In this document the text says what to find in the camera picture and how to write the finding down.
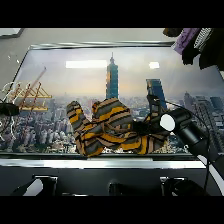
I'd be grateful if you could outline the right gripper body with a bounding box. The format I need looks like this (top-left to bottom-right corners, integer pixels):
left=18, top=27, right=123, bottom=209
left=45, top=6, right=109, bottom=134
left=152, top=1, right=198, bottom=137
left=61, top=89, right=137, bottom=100
left=132, top=113, right=162, bottom=135

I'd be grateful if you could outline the dark brown garment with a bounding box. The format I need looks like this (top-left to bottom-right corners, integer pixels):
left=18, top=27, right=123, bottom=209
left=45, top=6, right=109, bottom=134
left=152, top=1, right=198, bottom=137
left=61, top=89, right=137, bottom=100
left=162, top=27, right=184, bottom=38

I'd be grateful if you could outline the purple garment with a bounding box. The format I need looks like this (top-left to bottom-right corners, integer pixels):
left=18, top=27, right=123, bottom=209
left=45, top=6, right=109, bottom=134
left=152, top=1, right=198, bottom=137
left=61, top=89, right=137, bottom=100
left=172, top=27, right=201, bottom=56

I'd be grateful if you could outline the black white striped garment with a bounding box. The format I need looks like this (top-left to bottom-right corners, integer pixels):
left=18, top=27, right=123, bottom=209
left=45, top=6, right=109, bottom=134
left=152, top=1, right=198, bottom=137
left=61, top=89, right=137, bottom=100
left=193, top=27, right=214, bottom=52

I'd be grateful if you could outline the silver frame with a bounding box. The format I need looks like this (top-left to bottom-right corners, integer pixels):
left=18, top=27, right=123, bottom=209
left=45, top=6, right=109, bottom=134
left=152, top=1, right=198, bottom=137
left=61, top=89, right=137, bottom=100
left=0, top=157, right=214, bottom=197

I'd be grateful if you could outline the yellow grey striped shirt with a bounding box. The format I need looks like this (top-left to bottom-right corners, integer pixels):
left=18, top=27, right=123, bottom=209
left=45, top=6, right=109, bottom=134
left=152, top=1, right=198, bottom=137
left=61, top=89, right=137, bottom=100
left=65, top=97, right=173, bottom=158

